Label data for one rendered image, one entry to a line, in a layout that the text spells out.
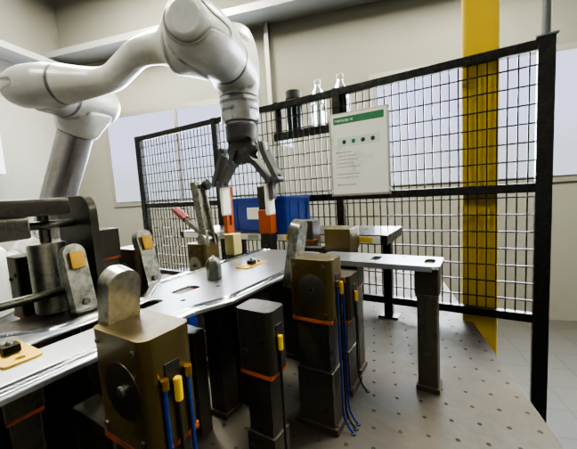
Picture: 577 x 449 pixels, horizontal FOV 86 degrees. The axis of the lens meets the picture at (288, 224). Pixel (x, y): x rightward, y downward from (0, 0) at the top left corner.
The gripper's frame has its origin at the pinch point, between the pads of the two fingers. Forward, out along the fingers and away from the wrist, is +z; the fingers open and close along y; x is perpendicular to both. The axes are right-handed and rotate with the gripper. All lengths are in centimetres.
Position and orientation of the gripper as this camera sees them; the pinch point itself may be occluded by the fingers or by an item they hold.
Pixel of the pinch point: (247, 210)
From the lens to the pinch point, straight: 76.0
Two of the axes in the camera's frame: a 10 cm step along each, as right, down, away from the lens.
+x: 5.2, -1.2, 8.5
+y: 8.5, 0.0, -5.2
